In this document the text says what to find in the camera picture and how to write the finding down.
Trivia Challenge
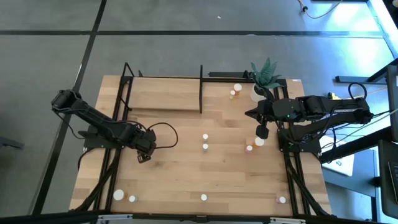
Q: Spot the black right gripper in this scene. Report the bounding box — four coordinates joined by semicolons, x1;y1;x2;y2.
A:
245;99;282;124

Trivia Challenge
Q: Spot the snake plant in white pot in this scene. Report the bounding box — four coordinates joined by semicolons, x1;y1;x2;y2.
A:
249;57;283;103

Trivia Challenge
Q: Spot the white box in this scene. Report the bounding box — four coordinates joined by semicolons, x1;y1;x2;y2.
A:
319;134;355;177

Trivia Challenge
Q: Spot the black diagonal desk bar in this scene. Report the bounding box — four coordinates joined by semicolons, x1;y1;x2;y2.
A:
320;126;393;164

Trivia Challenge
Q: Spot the grey chair foot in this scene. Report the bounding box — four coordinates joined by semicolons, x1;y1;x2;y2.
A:
0;136;25;150

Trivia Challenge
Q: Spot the dark monitor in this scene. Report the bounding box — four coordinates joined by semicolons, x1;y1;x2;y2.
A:
386;64;398;142

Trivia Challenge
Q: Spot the dark laptop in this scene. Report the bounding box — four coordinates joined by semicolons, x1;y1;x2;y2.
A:
377;139;398;219

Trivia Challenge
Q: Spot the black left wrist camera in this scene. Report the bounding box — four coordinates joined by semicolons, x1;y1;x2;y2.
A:
137;150;154;164

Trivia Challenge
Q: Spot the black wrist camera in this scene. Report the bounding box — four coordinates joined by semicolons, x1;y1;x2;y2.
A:
256;122;270;140
137;150;154;164

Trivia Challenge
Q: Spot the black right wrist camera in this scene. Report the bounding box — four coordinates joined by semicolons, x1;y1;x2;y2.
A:
256;122;270;140

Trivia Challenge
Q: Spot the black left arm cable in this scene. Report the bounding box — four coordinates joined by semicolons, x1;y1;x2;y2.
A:
146;121;179;149

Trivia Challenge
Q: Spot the wooden shelf with black frame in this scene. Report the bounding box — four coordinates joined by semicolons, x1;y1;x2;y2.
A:
119;61;289;114

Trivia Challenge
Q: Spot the black aluminium table frame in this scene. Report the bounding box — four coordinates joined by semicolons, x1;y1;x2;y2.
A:
70;76;333;224

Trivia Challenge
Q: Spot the black desk frame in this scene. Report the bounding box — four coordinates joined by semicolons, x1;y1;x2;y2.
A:
335;57;398;85

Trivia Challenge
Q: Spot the beige cable with black plug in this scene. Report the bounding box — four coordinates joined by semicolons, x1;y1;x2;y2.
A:
297;0;345;19

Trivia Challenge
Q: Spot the yellow extension cord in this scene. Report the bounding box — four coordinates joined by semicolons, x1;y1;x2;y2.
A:
363;86;389;96

